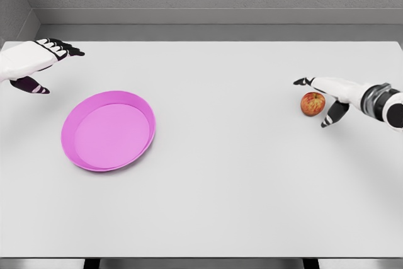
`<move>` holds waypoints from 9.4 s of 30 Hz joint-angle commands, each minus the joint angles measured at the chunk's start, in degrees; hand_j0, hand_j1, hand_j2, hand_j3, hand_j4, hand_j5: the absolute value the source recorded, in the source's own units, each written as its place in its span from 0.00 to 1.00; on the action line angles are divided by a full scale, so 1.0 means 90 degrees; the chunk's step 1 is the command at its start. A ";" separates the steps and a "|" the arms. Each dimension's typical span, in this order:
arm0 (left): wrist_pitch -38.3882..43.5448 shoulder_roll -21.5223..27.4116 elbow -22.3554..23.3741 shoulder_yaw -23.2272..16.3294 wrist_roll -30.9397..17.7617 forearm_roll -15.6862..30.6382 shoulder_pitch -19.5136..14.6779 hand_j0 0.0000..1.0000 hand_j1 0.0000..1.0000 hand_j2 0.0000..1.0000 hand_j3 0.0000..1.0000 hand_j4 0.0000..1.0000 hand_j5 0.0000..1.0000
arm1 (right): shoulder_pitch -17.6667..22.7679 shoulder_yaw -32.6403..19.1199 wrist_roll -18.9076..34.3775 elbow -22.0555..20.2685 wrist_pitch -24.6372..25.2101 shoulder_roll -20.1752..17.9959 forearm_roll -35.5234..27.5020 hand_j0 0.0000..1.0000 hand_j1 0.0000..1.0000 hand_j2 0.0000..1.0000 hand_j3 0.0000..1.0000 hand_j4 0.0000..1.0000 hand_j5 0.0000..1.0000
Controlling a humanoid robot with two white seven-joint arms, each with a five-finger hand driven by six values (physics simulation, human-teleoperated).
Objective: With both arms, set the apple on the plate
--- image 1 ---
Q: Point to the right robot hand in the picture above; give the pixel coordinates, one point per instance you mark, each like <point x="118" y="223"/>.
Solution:
<point x="333" y="88"/>

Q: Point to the pink round plate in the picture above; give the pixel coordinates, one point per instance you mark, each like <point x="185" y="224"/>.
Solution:
<point x="108" y="131"/>

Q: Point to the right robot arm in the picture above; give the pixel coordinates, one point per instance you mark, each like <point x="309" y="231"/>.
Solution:
<point x="382" y="103"/>

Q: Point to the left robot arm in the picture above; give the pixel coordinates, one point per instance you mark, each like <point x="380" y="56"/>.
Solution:
<point x="3" y="64"/>

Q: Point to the red yellow apple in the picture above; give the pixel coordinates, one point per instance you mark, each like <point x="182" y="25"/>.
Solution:
<point x="312" y="104"/>

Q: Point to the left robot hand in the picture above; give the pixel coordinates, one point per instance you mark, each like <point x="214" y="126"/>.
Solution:
<point x="31" y="58"/>

